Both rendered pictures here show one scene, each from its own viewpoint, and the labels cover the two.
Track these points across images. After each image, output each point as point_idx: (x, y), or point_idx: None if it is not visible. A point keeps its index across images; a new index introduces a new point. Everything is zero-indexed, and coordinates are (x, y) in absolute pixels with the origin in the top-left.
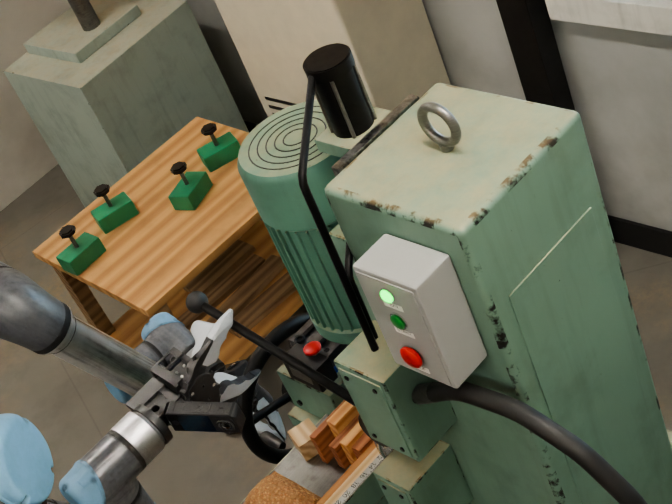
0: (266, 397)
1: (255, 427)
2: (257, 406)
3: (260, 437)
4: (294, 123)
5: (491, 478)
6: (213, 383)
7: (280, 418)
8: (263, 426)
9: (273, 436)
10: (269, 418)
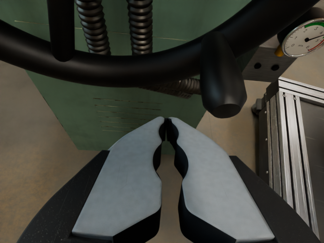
0: (66, 216)
1: (222, 158)
2: (146, 213)
3: (246, 92)
4: None
5: None
6: None
7: (125, 135)
8: (194, 145)
9: (217, 54)
10: (154, 148)
